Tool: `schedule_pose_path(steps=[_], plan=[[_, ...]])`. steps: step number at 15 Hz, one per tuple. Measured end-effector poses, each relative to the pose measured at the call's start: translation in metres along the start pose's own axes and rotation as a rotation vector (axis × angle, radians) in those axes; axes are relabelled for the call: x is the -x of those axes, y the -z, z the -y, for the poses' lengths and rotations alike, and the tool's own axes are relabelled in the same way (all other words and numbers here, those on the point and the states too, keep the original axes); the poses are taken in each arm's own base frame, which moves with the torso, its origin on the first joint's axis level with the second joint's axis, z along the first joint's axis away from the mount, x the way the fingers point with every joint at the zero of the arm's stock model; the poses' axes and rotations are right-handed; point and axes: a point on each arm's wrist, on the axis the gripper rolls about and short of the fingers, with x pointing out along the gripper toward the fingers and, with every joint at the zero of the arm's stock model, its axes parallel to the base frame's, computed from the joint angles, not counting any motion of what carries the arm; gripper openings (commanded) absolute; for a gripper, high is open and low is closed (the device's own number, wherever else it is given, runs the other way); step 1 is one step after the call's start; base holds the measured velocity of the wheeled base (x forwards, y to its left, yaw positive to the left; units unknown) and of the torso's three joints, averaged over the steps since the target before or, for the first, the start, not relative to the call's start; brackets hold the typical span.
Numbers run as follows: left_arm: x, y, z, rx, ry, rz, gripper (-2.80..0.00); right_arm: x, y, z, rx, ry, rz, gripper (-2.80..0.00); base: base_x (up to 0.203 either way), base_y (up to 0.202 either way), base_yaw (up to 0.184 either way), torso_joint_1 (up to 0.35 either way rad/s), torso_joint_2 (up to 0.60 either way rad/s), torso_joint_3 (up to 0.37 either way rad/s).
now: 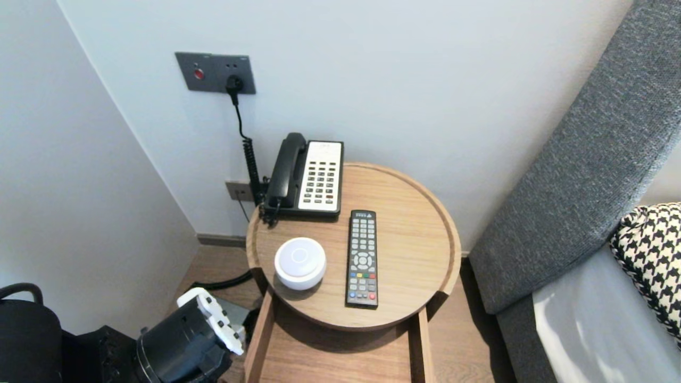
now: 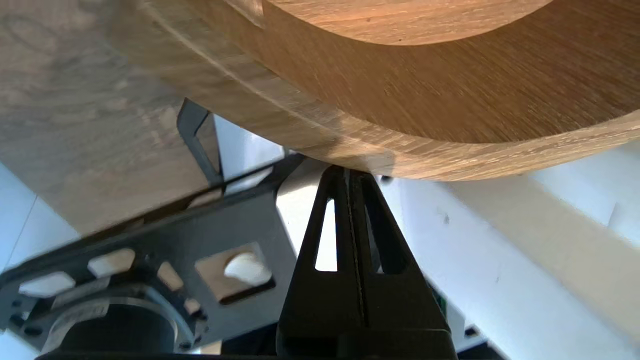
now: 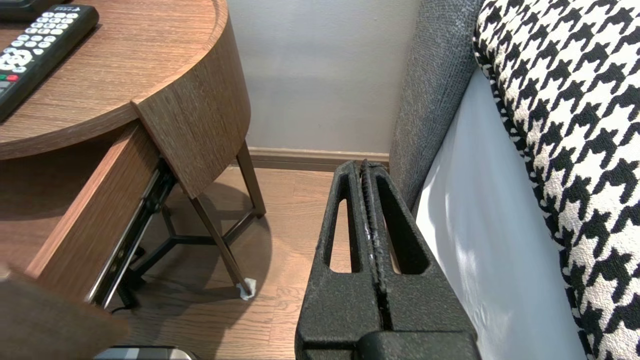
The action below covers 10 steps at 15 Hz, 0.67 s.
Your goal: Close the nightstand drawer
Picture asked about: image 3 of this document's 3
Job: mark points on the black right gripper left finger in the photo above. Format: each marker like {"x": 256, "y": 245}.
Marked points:
{"x": 340, "y": 300}

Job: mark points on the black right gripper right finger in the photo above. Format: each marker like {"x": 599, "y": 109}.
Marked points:
{"x": 425, "y": 305}

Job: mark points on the black TV remote control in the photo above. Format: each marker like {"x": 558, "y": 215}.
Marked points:
{"x": 35, "y": 55}

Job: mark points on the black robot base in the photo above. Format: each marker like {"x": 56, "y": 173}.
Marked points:
{"x": 145, "y": 353}

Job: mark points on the white bed sheet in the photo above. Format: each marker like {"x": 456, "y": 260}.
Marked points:
{"x": 490, "y": 240}

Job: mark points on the grey skirting board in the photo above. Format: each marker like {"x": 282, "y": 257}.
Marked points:
{"x": 310, "y": 159}

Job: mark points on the grey upholstered headboard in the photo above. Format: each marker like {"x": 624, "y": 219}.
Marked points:
{"x": 430, "y": 100}

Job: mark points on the houndstooth black white pillow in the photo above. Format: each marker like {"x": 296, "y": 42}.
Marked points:
{"x": 575, "y": 150}

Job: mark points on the round wooden side table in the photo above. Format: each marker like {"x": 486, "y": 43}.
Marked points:
{"x": 125, "y": 65}

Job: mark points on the black and white desk telephone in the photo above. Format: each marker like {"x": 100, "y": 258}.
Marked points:
{"x": 25, "y": 7}

